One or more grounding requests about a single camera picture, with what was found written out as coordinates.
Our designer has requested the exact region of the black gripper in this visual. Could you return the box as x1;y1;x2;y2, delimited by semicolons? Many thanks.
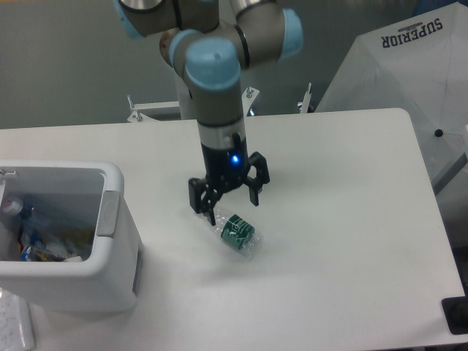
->
188;133;270;224

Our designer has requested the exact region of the crushed bottle with green label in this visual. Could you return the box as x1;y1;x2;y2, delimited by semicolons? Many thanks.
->
195;205;263;260

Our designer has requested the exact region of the clear bottle with purple label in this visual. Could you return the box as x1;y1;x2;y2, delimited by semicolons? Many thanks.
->
1;196;50;251

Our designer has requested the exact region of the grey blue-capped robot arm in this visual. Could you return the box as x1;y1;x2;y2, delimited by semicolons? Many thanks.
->
114;1;303;223

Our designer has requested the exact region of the white plastic trash can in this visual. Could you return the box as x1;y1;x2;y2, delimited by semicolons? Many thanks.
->
1;159;144;312

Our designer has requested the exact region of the yellow and white wrapper trash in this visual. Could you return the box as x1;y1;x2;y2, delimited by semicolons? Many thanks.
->
20;227;95;263

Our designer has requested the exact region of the white Superior umbrella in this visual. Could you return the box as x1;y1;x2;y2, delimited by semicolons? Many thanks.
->
317;2;467;181

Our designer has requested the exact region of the black device at table edge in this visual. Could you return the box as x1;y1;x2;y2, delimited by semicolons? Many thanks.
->
442;296;467;335

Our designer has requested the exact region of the white metal mounting frame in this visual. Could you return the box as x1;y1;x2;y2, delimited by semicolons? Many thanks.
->
127;83;317;123

